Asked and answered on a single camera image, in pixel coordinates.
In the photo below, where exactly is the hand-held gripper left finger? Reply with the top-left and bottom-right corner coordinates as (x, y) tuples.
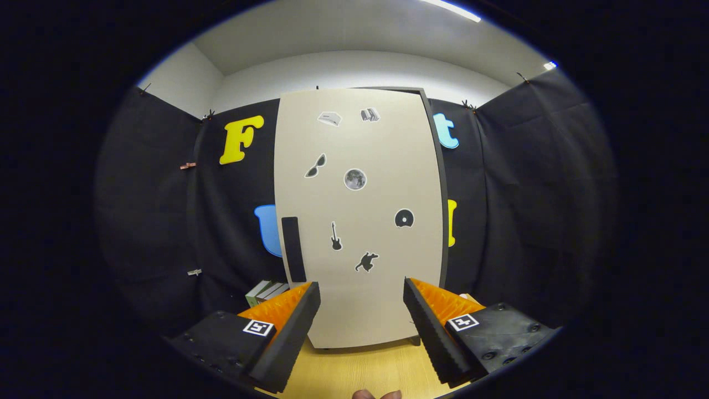
(166, 281), (322, 394)

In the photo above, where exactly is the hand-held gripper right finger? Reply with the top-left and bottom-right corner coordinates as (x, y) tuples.
(403, 277), (557, 388)

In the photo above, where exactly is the beige cabinet door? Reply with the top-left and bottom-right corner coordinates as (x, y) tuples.
(273, 88), (445, 350)

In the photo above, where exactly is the green book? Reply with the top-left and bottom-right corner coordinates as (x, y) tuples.
(245, 280), (272, 307)

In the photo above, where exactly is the grey cabinet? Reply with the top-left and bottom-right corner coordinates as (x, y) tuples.
(360, 86), (450, 347)

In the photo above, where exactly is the black backdrop cloth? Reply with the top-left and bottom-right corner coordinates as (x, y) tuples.
(94, 69), (618, 339)

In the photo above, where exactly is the black door handle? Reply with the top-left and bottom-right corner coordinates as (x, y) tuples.
(281, 216), (307, 283)

